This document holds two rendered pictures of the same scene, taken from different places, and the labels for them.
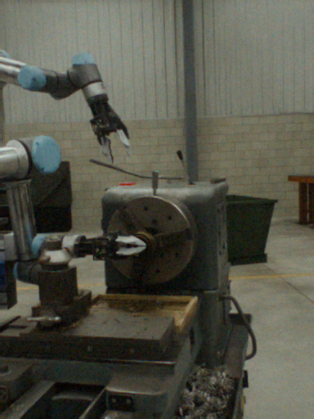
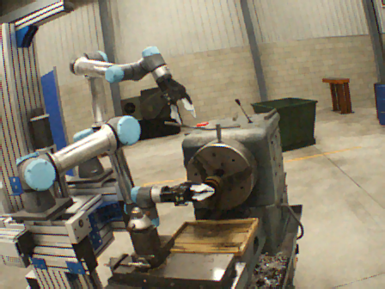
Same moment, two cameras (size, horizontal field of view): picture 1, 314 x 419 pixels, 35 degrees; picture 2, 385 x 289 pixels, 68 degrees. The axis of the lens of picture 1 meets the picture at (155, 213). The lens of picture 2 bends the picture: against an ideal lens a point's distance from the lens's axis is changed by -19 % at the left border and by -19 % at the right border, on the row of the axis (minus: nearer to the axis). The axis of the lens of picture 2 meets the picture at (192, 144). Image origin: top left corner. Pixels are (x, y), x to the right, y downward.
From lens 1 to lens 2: 0.31 m
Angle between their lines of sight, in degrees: 10
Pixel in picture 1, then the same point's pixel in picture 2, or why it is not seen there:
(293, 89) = (314, 22)
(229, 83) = (274, 21)
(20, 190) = (117, 155)
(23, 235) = (125, 187)
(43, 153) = (125, 131)
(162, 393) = not seen: outside the picture
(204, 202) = (259, 141)
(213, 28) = not seen: outside the picture
